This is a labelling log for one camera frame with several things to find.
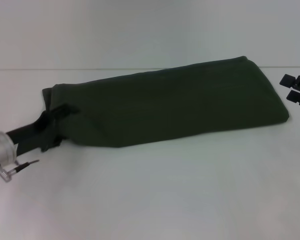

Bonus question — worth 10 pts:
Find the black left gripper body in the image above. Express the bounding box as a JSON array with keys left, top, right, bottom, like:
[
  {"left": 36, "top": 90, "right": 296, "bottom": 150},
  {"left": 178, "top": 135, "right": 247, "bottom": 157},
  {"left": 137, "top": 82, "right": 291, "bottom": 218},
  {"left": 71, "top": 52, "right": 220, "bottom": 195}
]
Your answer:
[{"left": 4, "top": 109, "right": 60, "bottom": 154}]

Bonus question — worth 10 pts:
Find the dark green t-shirt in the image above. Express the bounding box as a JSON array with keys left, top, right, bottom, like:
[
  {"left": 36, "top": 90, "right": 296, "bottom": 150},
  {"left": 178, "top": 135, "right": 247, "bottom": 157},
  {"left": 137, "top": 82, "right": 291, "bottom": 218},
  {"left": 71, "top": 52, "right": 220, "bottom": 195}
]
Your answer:
[{"left": 41, "top": 55, "right": 291, "bottom": 148}]

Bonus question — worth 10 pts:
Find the dark red cable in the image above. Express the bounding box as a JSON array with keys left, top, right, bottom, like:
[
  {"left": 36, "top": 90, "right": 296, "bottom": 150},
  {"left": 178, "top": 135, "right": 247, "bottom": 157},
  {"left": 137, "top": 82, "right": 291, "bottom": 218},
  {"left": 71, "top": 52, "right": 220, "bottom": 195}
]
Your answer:
[{"left": 14, "top": 159, "right": 41, "bottom": 173}]

